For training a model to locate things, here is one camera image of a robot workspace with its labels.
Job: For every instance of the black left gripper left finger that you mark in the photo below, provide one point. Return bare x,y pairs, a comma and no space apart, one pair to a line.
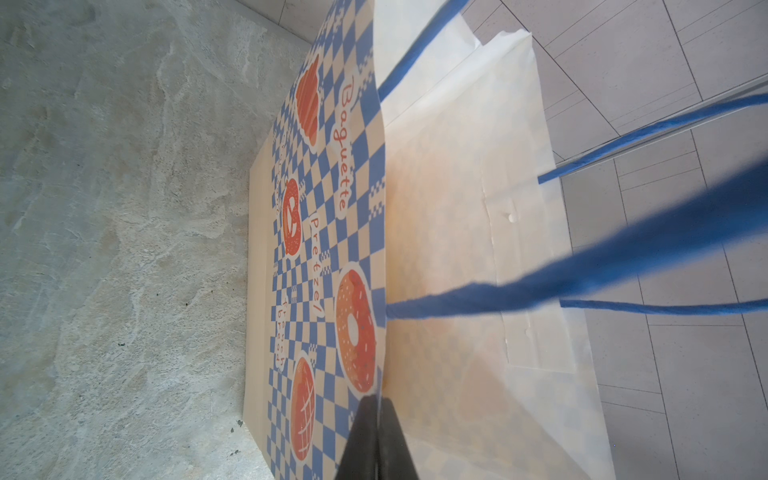
359,459

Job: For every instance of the aluminium corner profile right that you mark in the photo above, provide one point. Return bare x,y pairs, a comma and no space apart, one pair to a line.
731,101

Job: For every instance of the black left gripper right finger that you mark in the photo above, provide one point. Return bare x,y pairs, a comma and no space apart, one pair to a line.
394,458

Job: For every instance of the blue checkered paper bag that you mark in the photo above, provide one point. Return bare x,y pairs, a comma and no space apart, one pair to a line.
405,243

